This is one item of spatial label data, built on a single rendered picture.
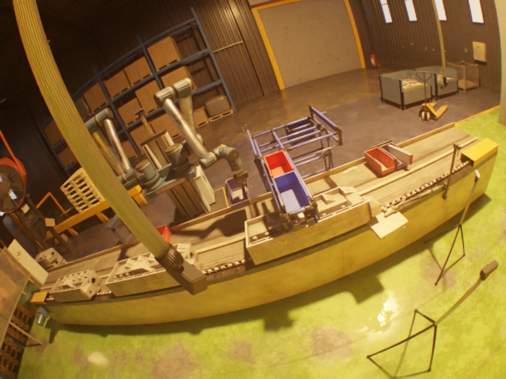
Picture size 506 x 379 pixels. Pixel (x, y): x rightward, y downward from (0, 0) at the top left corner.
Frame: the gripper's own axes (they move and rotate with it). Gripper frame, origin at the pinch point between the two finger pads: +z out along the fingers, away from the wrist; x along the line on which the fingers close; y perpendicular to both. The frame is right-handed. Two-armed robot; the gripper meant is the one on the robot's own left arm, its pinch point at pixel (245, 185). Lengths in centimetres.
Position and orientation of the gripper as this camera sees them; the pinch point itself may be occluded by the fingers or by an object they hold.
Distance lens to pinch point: 194.3
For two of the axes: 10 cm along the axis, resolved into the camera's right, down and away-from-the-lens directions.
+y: 1.2, 5.4, -8.3
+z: 3.3, 7.7, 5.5
